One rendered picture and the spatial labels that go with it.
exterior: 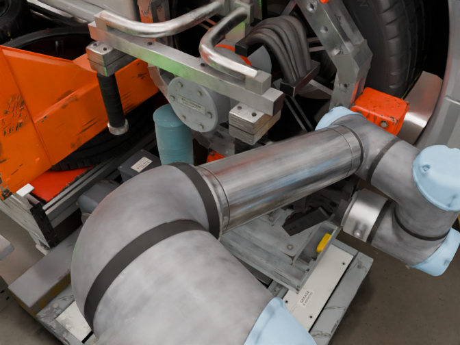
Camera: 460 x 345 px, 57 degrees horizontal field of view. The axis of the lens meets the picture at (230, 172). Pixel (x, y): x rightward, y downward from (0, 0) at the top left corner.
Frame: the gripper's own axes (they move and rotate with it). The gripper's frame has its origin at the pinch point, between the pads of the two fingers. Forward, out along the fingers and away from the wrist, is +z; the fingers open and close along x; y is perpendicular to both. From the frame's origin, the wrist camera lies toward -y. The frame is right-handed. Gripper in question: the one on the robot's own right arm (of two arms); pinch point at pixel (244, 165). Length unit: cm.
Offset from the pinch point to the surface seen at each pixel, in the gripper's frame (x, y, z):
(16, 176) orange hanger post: 16, -26, 60
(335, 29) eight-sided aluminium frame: -20.3, 18.8, -4.4
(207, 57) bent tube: -2.1, 17.6, 9.2
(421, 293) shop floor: -53, -83, -42
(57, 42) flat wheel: -44, -35, 121
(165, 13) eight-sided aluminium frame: -25.5, 7.5, 39.8
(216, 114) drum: -6.2, 2.6, 10.7
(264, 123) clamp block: -1.7, 9.8, -2.5
